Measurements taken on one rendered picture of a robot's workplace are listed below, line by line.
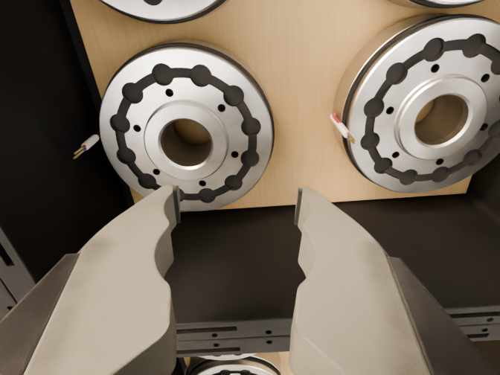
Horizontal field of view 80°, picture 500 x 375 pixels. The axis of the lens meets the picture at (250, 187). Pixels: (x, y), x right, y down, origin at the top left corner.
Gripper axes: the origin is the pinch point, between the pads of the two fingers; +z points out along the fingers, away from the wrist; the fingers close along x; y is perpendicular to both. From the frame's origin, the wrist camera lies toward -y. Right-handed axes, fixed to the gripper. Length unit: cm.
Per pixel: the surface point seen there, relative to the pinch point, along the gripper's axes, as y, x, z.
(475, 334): 8.7, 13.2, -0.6
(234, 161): 1.6, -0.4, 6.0
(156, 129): -0.6, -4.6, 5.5
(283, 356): 27.7, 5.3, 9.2
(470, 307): 6.2, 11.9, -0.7
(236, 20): -5.9, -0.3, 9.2
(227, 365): 23.9, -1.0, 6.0
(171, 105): -1.9, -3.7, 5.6
